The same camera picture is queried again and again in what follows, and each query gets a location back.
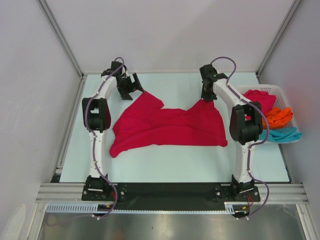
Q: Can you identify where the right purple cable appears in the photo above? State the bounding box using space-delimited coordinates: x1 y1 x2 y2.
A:
209 56 271 221

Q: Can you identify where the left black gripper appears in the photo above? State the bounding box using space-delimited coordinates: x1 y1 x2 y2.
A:
117 73 145 101

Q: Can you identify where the white plastic laundry basket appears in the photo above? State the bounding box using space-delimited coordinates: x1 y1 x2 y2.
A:
236 84 300 132

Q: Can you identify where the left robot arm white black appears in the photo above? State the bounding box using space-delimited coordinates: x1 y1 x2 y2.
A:
81 57 144 201

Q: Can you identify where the orange t shirt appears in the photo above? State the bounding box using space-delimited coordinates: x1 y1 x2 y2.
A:
264 107 294 130

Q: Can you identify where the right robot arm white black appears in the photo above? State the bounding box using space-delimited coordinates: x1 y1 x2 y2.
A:
199 64 263 201

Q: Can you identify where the white slotted cable duct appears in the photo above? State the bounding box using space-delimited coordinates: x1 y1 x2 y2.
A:
46 203 249 215

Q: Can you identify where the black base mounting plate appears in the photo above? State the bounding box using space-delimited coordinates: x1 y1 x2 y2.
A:
91 182 261 211

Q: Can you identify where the magenta red t shirt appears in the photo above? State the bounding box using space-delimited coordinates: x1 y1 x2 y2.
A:
109 92 228 158
243 89 277 116

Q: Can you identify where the teal t shirt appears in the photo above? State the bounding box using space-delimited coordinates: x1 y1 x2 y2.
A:
265 127 303 144

